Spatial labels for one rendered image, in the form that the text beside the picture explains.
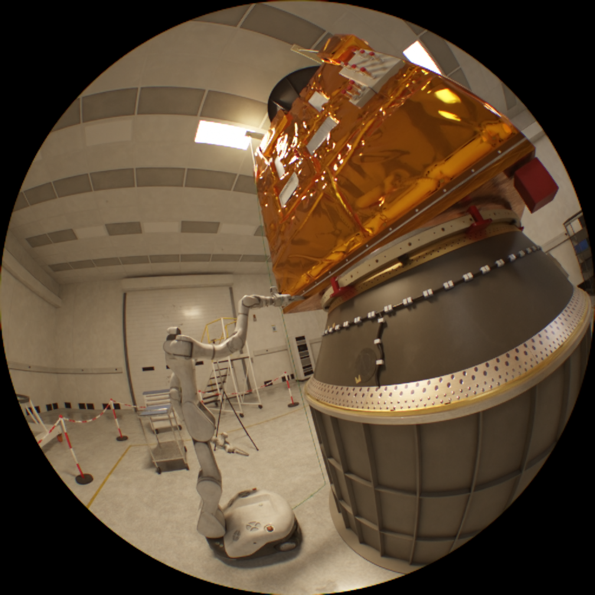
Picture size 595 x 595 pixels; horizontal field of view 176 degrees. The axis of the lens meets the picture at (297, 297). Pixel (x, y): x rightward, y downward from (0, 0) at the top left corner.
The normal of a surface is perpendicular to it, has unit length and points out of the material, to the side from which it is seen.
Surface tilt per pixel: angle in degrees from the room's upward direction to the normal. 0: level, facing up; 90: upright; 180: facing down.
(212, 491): 90
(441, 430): 90
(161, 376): 90
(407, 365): 62
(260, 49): 180
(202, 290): 90
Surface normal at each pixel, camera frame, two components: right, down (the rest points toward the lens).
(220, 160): 0.23, 0.94
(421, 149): -0.86, 0.10
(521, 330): -0.51, -0.55
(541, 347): -0.46, -0.78
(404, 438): -0.75, 0.00
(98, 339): 0.50, -0.34
